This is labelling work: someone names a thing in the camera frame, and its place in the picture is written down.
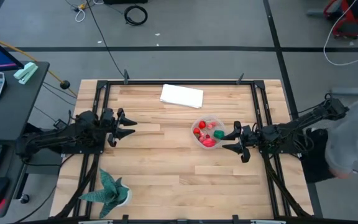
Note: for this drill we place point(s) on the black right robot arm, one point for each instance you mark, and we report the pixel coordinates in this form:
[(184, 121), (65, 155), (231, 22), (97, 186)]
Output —
[(291, 130)]

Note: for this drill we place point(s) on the large pink-red toy fruit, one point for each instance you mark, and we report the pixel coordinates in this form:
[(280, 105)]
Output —
[(210, 143)]

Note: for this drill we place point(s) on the grey metal table foot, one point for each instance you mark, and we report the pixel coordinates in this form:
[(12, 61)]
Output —
[(343, 91), (315, 12)]

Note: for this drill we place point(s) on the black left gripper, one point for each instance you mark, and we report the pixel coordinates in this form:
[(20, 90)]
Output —
[(114, 124)]

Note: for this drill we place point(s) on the black desk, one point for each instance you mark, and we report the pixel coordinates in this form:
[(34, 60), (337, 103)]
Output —
[(11, 109)]

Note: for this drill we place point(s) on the black metal table frame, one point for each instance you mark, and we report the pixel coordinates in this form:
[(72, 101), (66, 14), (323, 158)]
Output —
[(179, 82)]

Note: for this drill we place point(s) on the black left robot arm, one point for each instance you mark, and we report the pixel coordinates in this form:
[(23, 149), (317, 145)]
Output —
[(57, 137)]

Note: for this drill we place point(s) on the pink ball front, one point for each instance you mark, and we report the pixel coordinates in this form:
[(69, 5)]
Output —
[(201, 139)]

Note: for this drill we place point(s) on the black round knob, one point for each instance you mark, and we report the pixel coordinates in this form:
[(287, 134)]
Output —
[(24, 198)]

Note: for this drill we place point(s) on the black cloth item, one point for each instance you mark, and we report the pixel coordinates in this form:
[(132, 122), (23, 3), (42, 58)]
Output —
[(317, 158)]

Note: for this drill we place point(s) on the clear plastic tupperware container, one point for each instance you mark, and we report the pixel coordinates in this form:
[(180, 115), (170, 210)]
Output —
[(221, 124)]

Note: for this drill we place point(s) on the person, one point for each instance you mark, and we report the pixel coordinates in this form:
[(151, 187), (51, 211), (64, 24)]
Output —
[(353, 137)]

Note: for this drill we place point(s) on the white folded cloth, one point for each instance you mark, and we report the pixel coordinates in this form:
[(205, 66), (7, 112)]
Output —
[(182, 96)]

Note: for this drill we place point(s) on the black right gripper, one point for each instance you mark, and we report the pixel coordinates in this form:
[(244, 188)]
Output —
[(249, 137)]

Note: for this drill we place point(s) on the mint green stapler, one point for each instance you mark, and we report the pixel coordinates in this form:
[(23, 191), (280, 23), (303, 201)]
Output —
[(26, 72)]

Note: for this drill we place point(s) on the green toy bell pepper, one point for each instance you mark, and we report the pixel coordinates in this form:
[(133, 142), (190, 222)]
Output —
[(218, 134)]

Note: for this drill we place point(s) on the green plant in white pot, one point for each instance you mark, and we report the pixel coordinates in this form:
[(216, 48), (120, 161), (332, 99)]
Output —
[(110, 194)]

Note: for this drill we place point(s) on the red toy strawberry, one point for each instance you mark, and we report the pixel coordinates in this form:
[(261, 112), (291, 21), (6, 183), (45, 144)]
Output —
[(202, 124)]

